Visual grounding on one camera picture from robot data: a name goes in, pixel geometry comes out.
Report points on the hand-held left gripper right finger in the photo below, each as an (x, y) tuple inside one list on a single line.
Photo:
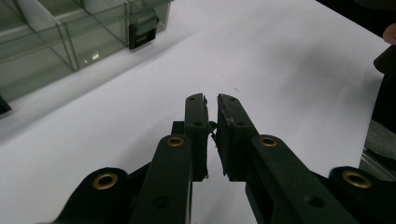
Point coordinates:
[(274, 180)]

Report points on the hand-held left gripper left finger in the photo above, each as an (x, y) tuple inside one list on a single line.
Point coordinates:
[(174, 174)]

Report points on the clear plastic compartment box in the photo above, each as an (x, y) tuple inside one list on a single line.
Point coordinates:
[(62, 46)]

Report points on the metal floor rail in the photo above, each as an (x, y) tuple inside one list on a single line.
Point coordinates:
[(376, 165)]

